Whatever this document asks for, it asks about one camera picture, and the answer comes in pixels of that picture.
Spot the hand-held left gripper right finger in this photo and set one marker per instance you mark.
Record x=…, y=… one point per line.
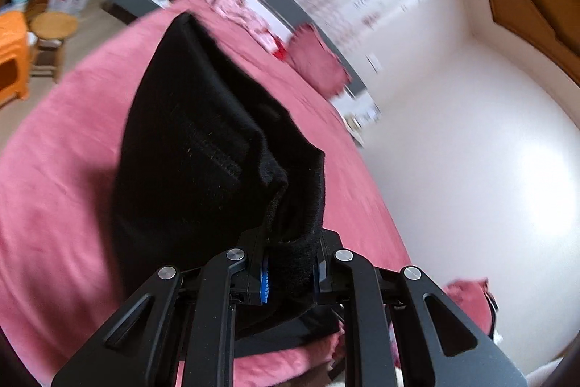
x=324, y=278

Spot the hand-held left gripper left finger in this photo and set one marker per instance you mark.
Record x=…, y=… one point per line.
x=265, y=282

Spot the black embroidered pants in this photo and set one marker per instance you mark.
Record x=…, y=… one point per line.
x=195, y=133

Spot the pink cloth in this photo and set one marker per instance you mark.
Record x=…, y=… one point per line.
x=466, y=296

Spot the white floral nightstand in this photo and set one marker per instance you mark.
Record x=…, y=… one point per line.
x=358, y=110

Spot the red ruffled pillow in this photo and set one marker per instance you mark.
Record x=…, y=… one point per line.
x=317, y=60

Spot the pink fleece blanket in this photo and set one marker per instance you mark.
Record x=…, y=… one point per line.
x=68, y=187

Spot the red cloth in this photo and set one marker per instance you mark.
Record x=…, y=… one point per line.
x=281, y=49

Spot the pink floral clothes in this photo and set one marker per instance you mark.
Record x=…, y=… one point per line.
x=235, y=10

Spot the round wooden stool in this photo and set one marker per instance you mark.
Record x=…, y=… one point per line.
x=52, y=24

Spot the orange plastic stool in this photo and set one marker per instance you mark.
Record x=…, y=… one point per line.
x=13, y=33

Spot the blue lidded jar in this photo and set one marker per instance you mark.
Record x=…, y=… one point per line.
x=21, y=1

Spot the white wall outlet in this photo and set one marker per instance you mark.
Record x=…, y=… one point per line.
x=376, y=64

